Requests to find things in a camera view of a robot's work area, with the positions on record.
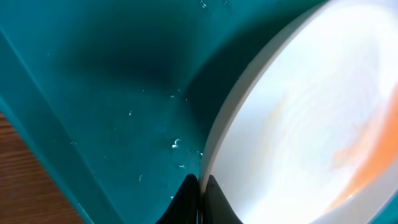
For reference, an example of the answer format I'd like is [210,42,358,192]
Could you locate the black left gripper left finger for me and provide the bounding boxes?
[156,174,200,224]

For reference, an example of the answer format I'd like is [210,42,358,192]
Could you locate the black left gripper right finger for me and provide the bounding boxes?
[203,175,243,224]

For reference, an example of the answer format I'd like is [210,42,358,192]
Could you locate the white plate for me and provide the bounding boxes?
[200,0,397,223]

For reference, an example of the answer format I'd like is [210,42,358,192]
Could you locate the teal plastic tray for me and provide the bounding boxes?
[0,0,398,224]

